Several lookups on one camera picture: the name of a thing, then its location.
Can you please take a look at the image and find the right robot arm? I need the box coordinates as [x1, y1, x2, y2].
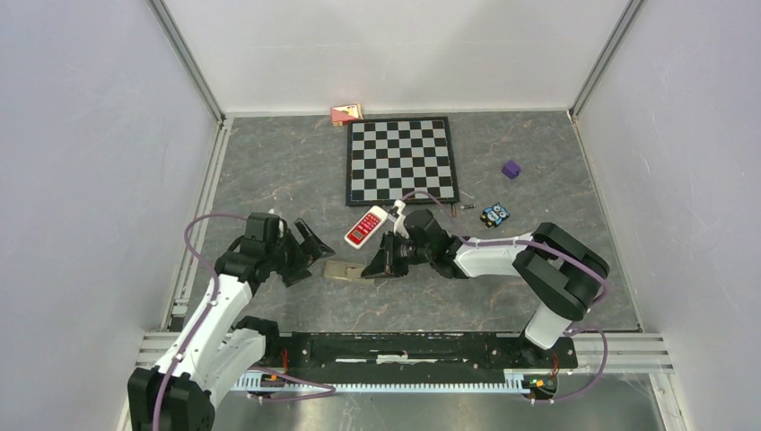
[361, 209, 610, 366]

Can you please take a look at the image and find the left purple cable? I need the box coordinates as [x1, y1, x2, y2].
[151, 213, 251, 431]

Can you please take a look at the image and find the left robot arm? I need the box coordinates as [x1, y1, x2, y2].
[127, 213, 335, 430]

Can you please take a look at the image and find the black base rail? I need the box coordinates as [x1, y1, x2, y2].
[258, 331, 579, 383]

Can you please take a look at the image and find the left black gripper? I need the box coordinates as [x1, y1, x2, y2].
[266, 218, 334, 287]

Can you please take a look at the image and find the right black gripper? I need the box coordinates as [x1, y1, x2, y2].
[363, 230, 433, 278]

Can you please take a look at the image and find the beige remote control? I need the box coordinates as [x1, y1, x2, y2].
[324, 260, 374, 285]

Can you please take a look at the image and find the red white remote control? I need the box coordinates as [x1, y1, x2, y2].
[344, 206, 389, 250]

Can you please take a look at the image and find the purple cable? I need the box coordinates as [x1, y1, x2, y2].
[401, 189, 612, 311]
[151, 213, 251, 431]

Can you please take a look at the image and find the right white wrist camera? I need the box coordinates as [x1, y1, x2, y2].
[388, 199, 409, 239]

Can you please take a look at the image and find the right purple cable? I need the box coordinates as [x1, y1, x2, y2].
[401, 189, 612, 311]

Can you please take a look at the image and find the black white chessboard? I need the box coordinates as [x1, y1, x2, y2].
[345, 116, 459, 207]

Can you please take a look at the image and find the red orange small box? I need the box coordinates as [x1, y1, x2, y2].
[329, 103, 363, 127]

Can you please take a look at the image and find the white slotted cable duct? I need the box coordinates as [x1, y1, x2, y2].
[231, 371, 559, 396]

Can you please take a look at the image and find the blue owl toy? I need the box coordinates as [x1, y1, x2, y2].
[480, 203, 511, 228]

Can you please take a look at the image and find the purple cube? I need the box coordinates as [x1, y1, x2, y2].
[501, 160, 521, 180]

